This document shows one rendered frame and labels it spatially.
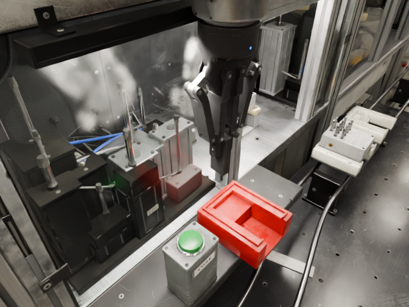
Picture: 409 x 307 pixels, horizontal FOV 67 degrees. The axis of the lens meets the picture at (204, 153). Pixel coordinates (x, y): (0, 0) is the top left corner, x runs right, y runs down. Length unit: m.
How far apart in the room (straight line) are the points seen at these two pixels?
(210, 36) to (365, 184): 0.99
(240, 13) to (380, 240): 0.88
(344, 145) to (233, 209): 0.44
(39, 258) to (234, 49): 0.37
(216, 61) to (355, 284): 0.74
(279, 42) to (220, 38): 0.75
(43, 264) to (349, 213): 0.91
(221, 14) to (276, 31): 0.76
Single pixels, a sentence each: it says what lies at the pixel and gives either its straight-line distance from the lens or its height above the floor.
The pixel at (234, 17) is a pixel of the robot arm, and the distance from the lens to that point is 0.36.
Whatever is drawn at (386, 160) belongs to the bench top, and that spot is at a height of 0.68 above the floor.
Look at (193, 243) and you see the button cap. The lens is 0.52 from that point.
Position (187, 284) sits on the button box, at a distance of 0.54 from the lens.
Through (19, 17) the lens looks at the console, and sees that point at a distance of 0.35.
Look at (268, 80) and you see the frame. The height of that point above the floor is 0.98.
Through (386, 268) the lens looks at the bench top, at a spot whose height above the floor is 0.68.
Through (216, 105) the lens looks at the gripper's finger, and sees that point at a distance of 0.43.
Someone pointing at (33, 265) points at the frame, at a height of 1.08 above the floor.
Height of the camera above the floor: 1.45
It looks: 38 degrees down
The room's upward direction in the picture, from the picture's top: straight up
